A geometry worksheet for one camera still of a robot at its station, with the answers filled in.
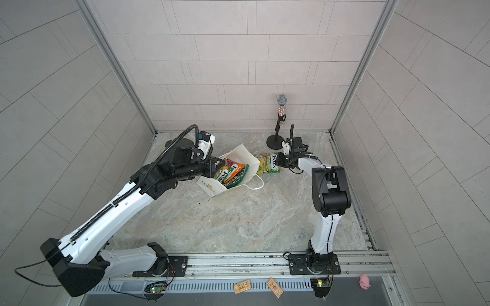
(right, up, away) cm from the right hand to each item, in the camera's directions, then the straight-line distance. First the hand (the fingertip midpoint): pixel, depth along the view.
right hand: (277, 158), depth 100 cm
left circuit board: (-46, -43, -35) cm, 72 cm away
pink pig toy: (+27, -42, -33) cm, 60 cm away
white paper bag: (-13, -7, -25) cm, 29 cm away
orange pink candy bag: (-20, -4, -11) cm, 23 cm away
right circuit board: (+12, -44, -32) cm, 56 cm away
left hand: (-21, +1, -33) cm, 39 cm away
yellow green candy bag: (-5, -3, -3) cm, 7 cm away
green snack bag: (-19, -8, -17) cm, 27 cm away
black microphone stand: (+1, +9, +10) cm, 13 cm away
